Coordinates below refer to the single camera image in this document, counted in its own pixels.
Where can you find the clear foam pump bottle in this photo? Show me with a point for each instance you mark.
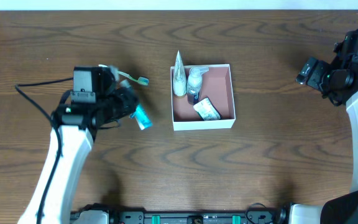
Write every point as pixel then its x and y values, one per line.
pixel 194 83

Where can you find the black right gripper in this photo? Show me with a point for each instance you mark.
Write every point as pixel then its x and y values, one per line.
pixel 309 73

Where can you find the teal white toothpaste tube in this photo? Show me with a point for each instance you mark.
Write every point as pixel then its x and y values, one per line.
pixel 139 114

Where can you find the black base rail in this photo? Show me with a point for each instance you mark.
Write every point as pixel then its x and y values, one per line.
pixel 256 213

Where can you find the green white toothbrush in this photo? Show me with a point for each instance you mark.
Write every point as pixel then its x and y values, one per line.
pixel 135 79

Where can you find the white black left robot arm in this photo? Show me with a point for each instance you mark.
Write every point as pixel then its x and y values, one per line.
pixel 53 196

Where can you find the green white soap box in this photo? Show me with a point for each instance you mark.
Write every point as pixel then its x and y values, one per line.
pixel 206 110

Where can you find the white Pantene tube gold cap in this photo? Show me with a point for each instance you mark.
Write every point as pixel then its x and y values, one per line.
pixel 179 77

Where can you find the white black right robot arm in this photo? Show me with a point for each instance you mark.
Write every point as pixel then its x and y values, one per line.
pixel 343 209

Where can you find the white pink-lined box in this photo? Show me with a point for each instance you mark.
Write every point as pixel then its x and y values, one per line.
pixel 217 86

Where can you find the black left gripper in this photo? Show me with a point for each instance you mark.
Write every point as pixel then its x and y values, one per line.
pixel 128 101

